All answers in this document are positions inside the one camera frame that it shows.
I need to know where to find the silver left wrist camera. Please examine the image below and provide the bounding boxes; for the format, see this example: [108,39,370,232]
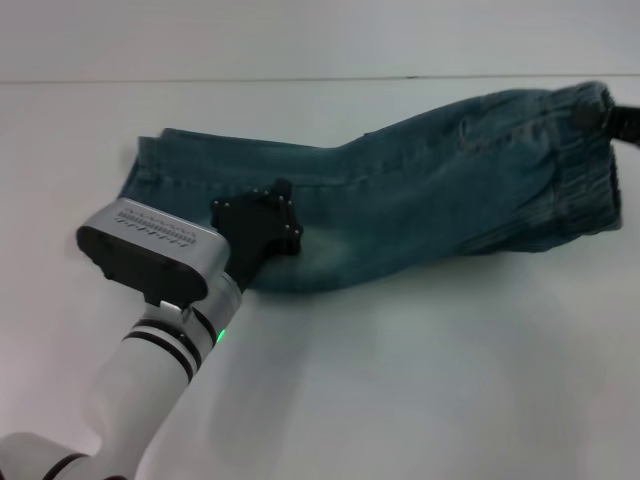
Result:
[75,197,232,321]

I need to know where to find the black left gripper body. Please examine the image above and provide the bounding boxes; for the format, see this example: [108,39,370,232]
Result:
[209,177,306,292]

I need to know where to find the blue denim shorts with print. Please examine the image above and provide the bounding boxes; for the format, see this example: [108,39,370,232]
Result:
[119,81,625,296]

